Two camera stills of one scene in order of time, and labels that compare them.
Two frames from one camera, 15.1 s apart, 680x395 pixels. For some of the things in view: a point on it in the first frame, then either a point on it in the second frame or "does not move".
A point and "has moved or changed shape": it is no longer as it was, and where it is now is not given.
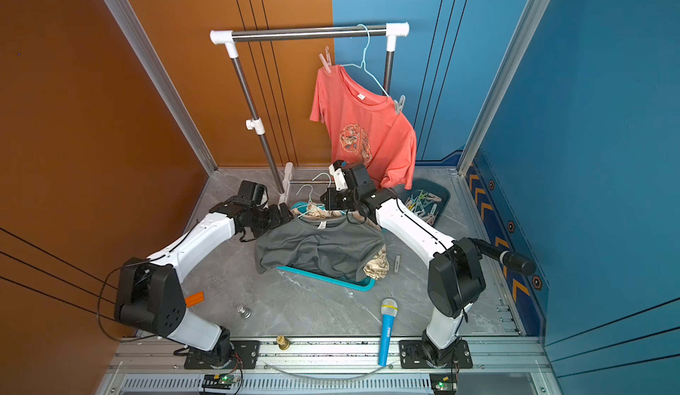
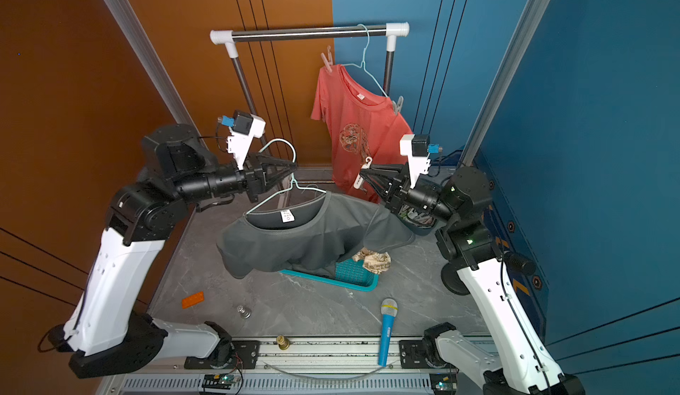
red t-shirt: (365, 129) does not move
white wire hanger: (311, 206) to (291, 178)
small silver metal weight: (245, 311) does not move
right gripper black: (331, 203) to (398, 189)
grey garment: (337, 245) has moved or changed shape
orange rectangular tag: (195, 299) does not move
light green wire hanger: (363, 65) does not move
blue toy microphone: (389, 311) does not move
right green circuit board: (444, 383) does not move
